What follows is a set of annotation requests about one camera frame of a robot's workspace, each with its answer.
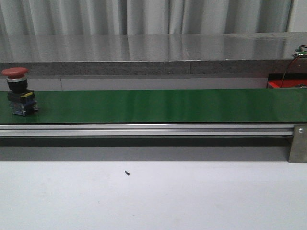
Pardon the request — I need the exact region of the white curtain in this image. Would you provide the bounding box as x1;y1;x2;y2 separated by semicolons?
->
0;0;307;35

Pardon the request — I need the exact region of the red push button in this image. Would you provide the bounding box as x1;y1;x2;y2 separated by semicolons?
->
1;67;38;116

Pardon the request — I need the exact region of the grey stone counter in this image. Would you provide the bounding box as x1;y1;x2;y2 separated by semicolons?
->
0;32;307;76

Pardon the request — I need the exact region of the aluminium conveyor frame rail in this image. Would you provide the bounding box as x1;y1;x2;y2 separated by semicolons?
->
0;123;295;138

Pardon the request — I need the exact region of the red black wire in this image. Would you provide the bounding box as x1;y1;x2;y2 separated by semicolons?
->
280;44;307;88

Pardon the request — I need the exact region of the small green circuit board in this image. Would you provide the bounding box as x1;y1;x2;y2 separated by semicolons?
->
293;45;307;58

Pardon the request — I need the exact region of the green conveyor belt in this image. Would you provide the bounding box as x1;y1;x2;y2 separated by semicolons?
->
0;88;307;124

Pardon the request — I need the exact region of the red plastic tray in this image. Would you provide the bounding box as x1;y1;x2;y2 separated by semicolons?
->
267;73;307;88

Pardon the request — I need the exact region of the steel conveyor support bracket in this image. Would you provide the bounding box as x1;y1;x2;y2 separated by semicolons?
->
288;124;307;163

